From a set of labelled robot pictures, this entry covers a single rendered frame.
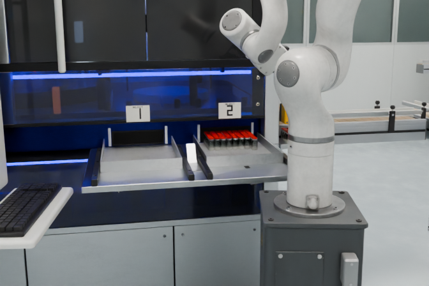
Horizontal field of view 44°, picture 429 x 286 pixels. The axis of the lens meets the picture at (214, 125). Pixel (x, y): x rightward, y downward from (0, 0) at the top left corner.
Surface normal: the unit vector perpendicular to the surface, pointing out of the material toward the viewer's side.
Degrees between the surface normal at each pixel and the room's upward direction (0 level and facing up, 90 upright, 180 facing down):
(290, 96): 126
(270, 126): 90
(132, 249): 90
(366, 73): 90
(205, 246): 90
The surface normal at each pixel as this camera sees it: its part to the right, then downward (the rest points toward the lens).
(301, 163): -0.58, 0.16
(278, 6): 0.62, -0.11
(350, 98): 0.17, 0.19
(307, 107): -0.29, 0.73
